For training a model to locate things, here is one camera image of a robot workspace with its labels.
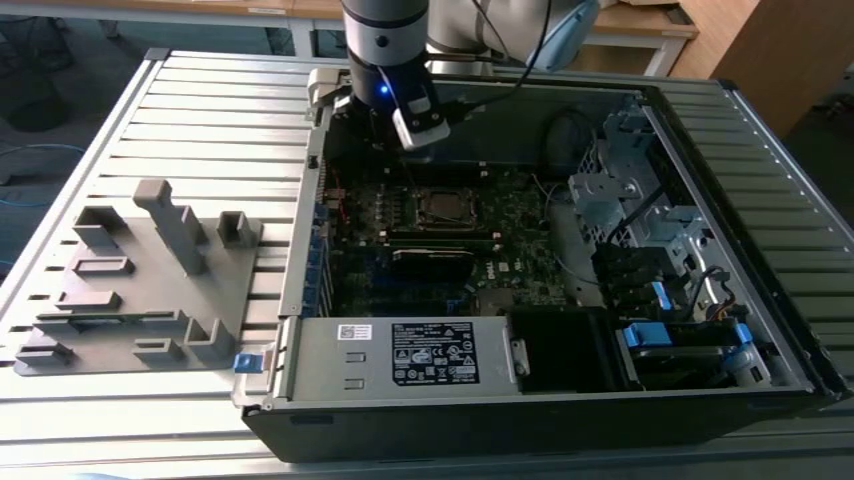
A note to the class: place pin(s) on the grey parts rack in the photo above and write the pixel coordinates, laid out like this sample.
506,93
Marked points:
153,300

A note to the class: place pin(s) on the green motherboard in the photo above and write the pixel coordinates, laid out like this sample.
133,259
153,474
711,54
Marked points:
527,250

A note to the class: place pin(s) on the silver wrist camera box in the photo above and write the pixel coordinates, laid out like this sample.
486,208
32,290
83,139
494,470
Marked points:
420,127

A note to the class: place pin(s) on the pale blue teach pendant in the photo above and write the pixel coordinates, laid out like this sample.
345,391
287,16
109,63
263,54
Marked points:
567,35

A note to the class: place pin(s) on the blue expansion card retainer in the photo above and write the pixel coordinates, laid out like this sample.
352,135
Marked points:
313,260

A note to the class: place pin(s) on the silver CPU green edge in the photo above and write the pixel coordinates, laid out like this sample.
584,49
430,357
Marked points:
443,202

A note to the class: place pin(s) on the finned chipset heatsink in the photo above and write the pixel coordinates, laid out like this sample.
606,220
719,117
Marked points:
495,299

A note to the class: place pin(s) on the wooden desk white frame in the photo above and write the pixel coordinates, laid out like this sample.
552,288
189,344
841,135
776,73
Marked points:
167,12
640,27

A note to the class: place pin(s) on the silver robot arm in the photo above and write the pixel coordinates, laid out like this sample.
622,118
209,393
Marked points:
387,25

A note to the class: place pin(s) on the blue power supply latch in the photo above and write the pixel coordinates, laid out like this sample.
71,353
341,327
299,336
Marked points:
248,363

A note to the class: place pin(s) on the silver power supply unit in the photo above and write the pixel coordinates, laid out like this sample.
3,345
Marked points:
320,360

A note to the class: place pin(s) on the black PC case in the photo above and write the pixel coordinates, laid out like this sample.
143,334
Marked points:
467,430

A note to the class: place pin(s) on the CPU socket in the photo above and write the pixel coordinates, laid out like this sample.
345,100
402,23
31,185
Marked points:
422,225

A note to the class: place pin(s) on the black graphics card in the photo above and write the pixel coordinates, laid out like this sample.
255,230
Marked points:
434,265

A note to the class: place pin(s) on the wooden cabinet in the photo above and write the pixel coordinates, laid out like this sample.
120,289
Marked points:
787,50

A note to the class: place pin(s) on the grey metal disk bay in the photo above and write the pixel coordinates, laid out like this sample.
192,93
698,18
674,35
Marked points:
600,200

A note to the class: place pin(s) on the blue disk carrier latch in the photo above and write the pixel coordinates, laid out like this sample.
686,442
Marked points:
643,335
660,296

